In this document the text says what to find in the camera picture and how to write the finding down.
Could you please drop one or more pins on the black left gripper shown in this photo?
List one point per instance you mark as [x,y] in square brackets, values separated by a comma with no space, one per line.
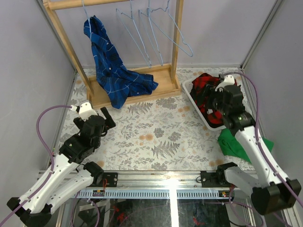
[102,122]

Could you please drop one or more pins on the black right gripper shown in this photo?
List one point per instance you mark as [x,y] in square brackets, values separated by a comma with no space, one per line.
[216,92]

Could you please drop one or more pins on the blue plaid shirt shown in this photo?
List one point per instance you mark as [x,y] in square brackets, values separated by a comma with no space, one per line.
[118,82]

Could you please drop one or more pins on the black shirt wire hanger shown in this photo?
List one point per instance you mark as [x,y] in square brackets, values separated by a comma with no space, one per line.
[146,21]

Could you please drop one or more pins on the red shirt wire hanger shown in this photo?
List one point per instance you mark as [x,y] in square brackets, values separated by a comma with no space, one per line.
[129,23]

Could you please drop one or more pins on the light blue wire hanger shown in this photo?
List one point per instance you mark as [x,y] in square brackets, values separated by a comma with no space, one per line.
[178,40]

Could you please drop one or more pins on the red plaid shirt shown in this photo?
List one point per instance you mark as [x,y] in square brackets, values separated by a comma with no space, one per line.
[200,93]

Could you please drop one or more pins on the blue shirt wire hanger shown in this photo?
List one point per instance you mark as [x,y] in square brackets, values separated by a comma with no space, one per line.
[86,14]

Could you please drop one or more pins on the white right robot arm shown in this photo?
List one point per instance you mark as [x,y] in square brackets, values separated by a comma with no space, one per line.
[272,190]

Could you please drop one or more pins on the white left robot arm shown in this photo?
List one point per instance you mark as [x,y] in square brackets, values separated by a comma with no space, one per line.
[36,207]

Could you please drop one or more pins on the green cloth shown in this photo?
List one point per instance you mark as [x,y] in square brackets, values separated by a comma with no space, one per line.
[230,146]

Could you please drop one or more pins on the white plastic basket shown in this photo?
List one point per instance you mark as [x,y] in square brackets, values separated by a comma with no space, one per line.
[196,106]

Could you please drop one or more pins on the wooden clothes rack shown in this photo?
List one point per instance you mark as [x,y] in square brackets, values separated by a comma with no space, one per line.
[165,76]

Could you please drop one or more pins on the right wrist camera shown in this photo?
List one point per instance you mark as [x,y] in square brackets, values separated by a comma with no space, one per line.
[228,80]

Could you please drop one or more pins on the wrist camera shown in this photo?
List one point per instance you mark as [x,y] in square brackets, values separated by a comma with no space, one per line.
[84,109]
[228,80]

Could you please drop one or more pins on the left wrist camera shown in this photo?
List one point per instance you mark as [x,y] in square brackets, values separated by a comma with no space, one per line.
[84,109]

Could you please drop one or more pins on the aluminium mounting rail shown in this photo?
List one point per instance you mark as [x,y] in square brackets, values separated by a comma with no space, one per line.
[159,185]

